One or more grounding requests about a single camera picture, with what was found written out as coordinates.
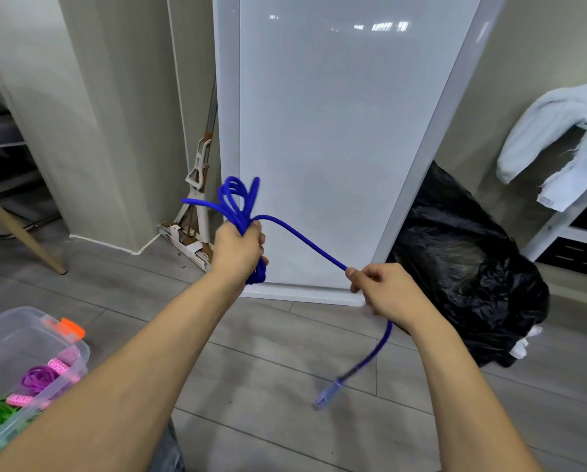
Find person's left hand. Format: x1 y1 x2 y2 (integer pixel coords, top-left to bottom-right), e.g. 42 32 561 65
209 220 270 291

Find person's right hand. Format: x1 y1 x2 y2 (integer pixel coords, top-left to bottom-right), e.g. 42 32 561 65
345 263 430 336

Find blue network cable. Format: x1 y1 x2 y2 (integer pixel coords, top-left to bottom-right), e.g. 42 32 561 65
181 176 394 411

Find person's left forearm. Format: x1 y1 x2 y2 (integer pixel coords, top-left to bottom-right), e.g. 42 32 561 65
0 270 247 472

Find person's right forearm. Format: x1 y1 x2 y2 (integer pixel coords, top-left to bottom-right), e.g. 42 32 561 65
406 312 546 472

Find white squeeze mop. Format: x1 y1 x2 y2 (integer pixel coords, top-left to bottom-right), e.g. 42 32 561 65
158 77 219 274

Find black plastic trash bag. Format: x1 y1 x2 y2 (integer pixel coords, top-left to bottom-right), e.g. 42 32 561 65
388 160 551 368

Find white framed board panel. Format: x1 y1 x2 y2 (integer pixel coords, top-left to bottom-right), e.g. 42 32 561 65
212 0 509 308

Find white crumpled paper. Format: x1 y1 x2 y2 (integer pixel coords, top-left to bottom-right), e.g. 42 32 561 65
509 324 543 360

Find white metal rack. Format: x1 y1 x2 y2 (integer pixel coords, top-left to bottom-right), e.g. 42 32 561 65
522 164 587 281

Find person's blue jeans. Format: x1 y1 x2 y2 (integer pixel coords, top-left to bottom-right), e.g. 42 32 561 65
147 420 186 472

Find wooden chair leg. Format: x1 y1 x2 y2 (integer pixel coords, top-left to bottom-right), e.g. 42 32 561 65
0 186 68 276

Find white cloth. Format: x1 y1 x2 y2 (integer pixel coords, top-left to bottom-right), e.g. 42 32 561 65
496 79 587 213

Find clear plastic storage box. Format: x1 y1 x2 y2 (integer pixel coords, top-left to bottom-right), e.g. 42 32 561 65
0 306 91 468

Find pink patterned cable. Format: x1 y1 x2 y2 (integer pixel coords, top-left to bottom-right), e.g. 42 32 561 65
5 358 80 407

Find black floor cable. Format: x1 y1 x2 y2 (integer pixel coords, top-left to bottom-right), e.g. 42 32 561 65
0 210 63 240

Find purple coiled cable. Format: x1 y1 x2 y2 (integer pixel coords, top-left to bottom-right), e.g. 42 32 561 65
20 365 62 395

